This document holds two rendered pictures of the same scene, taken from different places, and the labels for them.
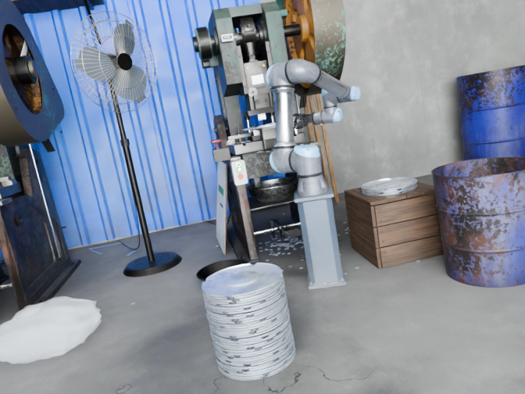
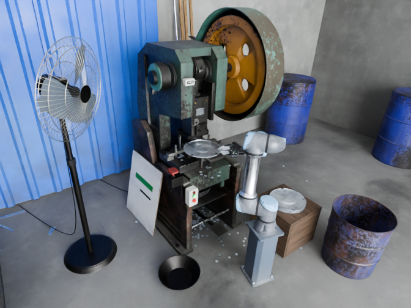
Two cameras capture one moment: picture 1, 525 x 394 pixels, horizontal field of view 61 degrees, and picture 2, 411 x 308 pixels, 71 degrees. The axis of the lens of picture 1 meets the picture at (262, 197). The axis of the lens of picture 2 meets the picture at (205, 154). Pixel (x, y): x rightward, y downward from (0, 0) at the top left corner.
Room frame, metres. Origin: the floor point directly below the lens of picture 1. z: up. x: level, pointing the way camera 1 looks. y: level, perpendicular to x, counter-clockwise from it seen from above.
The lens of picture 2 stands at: (1.03, 0.85, 1.78)
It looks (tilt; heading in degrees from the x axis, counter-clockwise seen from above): 28 degrees down; 330
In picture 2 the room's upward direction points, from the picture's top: 2 degrees clockwise
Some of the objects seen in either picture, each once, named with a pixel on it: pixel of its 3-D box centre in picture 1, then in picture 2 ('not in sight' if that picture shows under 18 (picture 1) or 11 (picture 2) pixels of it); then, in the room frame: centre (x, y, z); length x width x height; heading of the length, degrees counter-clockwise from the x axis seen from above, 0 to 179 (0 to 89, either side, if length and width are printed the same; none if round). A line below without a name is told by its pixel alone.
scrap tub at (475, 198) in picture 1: (487, 219); (354, 236); (1.88, -0.96, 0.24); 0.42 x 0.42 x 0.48
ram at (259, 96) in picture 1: (257, 84); (196, 113); (2.81, -0.09, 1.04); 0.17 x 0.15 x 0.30; 9
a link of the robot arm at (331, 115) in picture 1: (331, 115); not in sight; (2.51, -0.46, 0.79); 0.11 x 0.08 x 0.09; 61
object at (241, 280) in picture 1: (241, 278); not in sight; (1.50, 0.12, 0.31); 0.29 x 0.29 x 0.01
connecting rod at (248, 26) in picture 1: (249, 46); (193, 80); (2.85, -0.08, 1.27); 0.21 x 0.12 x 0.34; 9
